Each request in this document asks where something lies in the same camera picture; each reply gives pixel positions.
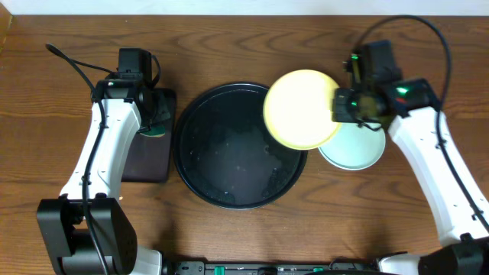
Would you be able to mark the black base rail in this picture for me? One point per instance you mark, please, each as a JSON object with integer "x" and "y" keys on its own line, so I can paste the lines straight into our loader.
{"x": 196, "y": 267}

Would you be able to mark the black rectangular tray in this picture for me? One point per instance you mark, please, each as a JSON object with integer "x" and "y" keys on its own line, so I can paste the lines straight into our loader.
{"x": 149, "y": 157}

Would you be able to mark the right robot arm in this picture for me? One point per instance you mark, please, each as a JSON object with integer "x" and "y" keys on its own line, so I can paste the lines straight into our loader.
{"x": 409, "y": 112}

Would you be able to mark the light blue plate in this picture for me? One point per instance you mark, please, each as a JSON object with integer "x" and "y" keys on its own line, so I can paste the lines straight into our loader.
{"x": 354, "y": 147}

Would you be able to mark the round black tray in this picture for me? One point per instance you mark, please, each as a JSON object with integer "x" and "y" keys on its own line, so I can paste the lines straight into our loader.
{"x": 224, "y": 153}

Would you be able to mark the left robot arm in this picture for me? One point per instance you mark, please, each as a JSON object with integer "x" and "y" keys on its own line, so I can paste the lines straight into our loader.
{"x": 84, "y": 229}

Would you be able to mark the green scouring sponge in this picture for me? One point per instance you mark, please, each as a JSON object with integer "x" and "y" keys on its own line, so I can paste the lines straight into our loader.
{"x": 156, "y": 131}

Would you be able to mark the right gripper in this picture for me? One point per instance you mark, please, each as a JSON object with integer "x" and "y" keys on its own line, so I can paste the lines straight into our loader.
{"x": 338, "y": 98}

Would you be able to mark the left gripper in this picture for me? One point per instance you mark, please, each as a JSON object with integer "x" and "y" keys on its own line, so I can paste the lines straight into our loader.
{"x": 159, "y": 115}

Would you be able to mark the yellow plate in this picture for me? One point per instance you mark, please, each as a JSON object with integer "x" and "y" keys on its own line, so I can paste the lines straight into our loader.
{"x": 298, "y": 109}

